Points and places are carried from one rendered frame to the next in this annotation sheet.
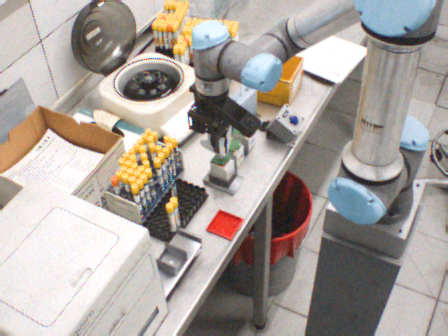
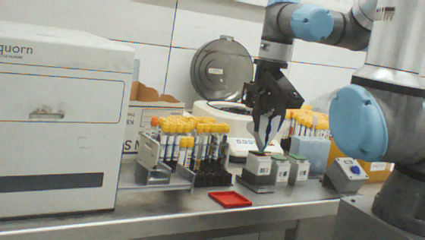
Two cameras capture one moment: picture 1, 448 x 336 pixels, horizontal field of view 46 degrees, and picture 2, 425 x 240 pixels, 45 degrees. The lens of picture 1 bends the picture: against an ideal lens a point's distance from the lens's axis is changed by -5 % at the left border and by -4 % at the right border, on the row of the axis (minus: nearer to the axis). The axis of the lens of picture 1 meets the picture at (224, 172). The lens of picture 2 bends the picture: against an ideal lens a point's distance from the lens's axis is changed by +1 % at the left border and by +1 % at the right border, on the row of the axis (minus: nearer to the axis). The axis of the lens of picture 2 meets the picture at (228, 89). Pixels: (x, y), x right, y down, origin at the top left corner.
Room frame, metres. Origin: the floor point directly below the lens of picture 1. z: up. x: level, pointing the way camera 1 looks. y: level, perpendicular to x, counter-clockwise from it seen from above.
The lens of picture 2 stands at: (-0.16, -0.38, 1.25)
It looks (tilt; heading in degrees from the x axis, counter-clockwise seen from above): 8 degrees down; 24
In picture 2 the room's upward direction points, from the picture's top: 9 degrees clockwise
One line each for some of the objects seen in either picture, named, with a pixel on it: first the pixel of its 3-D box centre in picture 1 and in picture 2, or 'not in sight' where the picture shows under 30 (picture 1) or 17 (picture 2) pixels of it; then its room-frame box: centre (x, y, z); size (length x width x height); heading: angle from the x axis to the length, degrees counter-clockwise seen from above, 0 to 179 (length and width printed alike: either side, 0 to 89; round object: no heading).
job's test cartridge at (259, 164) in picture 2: (222, 169); (257, 167); (0.95, 0.01, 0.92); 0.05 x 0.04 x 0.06; 60
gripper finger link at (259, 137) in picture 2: (211, 146); (254, 130); (0.94, 0.03, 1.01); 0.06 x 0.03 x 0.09; 60
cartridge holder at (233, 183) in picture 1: (223, 177); (256, 178); (0.95, 0.01, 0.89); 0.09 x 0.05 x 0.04; 60
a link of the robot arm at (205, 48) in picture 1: (211, 50); (281, 18); (0.95, 0.01, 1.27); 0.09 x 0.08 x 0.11; 50
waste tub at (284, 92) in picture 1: (275, 78); (359, 158); (1.30, -0.16, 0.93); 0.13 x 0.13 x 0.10; 64
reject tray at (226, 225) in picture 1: (225, 224); (230, 198); (0.81, 0.01, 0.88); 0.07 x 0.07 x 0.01; 60
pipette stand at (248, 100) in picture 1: (241, 109); (308, 156); (1.17, -0.05, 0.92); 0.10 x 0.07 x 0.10; 142
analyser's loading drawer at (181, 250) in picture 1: (165, 269); (141, 177); (0.66, 0.14, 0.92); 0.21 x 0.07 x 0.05; 150
